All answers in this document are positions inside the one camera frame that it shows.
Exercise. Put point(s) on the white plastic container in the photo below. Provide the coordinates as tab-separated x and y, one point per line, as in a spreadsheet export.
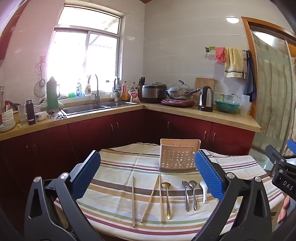
245	106

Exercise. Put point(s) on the metal towel rack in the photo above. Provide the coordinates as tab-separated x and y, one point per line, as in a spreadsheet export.
245	50

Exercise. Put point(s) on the teal plastic colander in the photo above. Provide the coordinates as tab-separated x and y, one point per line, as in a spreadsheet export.
227	106

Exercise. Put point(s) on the wooden framed glass door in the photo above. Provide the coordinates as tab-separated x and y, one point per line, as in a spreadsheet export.
272	92

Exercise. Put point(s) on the kitchen counter with red cabinets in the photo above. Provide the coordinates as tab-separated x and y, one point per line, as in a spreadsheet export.
115	129

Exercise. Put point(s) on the tall curved steel faucet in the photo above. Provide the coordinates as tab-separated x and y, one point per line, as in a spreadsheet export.
97	92

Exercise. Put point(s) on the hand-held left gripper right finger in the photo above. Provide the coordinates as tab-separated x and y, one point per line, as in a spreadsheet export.
208	176

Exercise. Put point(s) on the beige perforated utensil holder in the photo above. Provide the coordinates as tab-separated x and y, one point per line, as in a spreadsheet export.
175	157

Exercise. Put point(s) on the scissors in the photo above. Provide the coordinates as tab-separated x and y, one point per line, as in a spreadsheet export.
60	116

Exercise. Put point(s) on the small green cup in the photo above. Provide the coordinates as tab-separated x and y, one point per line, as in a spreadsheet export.
71	94

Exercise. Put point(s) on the red snack bag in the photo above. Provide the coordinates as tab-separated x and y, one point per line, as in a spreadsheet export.
134	96

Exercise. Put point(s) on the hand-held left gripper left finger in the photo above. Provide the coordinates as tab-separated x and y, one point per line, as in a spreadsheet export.
89	173

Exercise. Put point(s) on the wooden cutting board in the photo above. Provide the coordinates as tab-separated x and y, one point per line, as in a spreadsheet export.
203	82

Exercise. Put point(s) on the person's right hand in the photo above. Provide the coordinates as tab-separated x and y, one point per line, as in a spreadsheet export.
284	210

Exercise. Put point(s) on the striped tablecloth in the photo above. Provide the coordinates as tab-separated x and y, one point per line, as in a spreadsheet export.
120	166

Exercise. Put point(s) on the steel wok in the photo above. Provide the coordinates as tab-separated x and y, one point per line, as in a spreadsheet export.
178	95

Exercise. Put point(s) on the red induction cooker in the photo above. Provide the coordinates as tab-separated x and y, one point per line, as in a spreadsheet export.
175	103

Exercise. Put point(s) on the white-yellow cleaner bottle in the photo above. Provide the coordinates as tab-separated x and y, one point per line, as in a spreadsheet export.
87	88

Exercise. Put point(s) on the kitchen window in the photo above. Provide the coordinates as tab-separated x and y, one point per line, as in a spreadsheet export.
69	58

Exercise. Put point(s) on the glass wok lid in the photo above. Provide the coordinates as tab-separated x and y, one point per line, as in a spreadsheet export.
180	87

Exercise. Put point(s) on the stack of white bowls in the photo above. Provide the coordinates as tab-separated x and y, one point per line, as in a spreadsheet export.
8	120

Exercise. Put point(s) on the white ceramic spoon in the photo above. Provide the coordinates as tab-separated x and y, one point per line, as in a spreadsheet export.
204	194

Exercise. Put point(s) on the clear glass tumbler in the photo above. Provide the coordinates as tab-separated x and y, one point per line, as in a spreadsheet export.
22	115

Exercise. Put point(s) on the steel kitchen sink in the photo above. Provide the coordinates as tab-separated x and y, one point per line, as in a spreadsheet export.
87	109

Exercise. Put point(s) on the steel spoon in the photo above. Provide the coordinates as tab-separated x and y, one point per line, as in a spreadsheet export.
194	197

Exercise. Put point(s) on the blue-white detergent bottle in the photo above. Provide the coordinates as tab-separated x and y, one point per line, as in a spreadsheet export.
79	89

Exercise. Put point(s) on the dark rice cooker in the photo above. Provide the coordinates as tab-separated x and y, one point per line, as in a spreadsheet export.
152	92

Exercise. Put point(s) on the dark blue cloth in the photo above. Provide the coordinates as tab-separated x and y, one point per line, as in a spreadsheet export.
251	85

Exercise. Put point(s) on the steel fork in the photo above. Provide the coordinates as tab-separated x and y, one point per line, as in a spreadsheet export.
186	197

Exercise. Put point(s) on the pink rubber gloves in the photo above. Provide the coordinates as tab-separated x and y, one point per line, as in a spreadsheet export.
219	55

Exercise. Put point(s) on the knife block with knives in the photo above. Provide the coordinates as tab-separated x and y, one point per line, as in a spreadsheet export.
140	87

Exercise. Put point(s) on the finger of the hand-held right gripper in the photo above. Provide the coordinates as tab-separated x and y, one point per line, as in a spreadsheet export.
276	156
291	147

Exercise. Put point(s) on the cooking oil bottle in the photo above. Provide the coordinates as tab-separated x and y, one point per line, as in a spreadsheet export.
124	92

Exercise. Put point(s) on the green thermos flask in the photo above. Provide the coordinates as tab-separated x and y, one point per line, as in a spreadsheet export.
52	97

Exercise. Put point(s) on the black drinking bottle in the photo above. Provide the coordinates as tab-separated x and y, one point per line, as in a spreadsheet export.
30	113

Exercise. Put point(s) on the wooden chopstick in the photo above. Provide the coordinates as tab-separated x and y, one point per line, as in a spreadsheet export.
160	199
149	199
133	201

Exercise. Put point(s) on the round ceiling light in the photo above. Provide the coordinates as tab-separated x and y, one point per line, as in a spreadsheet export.
232	19

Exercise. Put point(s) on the yellow towel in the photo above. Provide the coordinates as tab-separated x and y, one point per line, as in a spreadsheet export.
234	62

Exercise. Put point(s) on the steel electric kettle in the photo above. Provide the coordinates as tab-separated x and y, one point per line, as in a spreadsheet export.
205	99

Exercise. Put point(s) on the white floral bowl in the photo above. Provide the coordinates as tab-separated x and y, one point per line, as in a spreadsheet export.
41	116

